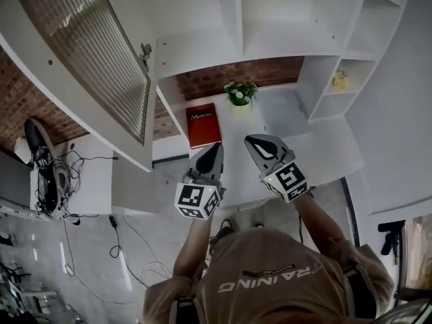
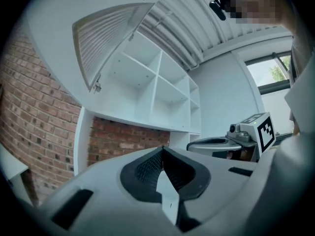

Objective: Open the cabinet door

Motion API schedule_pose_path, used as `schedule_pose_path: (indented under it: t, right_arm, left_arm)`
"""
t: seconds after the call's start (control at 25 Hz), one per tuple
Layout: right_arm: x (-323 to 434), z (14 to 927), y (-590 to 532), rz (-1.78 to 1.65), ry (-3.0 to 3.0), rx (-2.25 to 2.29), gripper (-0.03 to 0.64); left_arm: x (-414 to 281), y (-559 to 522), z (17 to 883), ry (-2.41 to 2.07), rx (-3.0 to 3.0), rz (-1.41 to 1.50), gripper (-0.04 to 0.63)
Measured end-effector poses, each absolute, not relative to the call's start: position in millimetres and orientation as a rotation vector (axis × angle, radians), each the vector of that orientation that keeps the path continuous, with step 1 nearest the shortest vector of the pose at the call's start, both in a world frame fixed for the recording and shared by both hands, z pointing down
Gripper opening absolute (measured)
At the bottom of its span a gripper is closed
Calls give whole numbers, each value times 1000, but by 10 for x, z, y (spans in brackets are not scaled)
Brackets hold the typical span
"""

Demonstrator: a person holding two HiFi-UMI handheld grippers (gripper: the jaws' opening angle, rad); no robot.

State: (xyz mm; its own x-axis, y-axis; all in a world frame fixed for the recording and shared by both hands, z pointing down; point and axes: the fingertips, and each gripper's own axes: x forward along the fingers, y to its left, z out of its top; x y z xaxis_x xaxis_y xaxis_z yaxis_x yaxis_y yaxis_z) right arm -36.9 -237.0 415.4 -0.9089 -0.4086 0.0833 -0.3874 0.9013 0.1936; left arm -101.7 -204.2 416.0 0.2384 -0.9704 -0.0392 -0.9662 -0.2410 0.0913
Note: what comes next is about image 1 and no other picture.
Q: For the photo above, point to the person's right forearm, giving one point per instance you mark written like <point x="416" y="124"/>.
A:
<point x="317" y="221"/>

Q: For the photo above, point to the white small box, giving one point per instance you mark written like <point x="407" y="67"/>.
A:
<point x="22" y="150"/>

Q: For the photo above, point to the grey metal hinge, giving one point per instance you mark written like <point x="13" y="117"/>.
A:
<point x="146" y="55"/>

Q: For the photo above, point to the yellow crumpled cloth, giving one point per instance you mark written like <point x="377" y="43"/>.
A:
<point x="339" y="81"/>

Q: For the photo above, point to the white cabinet with glass doors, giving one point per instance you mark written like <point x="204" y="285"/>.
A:
<point x="280" y="19"/>

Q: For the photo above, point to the white desk with hutch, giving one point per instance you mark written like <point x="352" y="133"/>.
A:
<point x="320" y="147"/>

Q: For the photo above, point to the person's right black shoe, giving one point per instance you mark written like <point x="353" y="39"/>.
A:
<point x="259" y="224"/>

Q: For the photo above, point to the white cabinet door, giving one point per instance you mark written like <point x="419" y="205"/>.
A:
<point x="60" y="73"/>

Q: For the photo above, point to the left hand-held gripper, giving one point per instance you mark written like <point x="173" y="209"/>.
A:
<point x="192" y="196"/>

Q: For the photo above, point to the light grey laptop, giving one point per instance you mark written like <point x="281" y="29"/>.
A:
<point x="283" y="113"/>

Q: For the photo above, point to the person's beige shirt torso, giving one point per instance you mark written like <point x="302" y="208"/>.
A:
<point x="270" y="299"/>

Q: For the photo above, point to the black power adapter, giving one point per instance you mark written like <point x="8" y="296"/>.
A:
<point x="112" y="221"/>

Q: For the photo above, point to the small potted flower plant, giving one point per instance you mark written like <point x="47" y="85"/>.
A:
<point x="240" y="94"/>

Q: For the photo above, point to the black framed glass window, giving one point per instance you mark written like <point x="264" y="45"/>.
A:
<point x="418" y="248"/>

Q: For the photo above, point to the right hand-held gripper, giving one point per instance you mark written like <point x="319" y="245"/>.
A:
<point x="288" y="182"/>

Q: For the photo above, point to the red hardcover book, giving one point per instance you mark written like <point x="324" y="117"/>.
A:
<point x="202" y="127"/>

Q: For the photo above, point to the white floor plug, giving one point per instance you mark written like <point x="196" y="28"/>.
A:
<point x="69" y="269"/>

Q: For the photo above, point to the person's left forearm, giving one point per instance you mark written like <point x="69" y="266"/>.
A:
<point x="194" y="245"/>

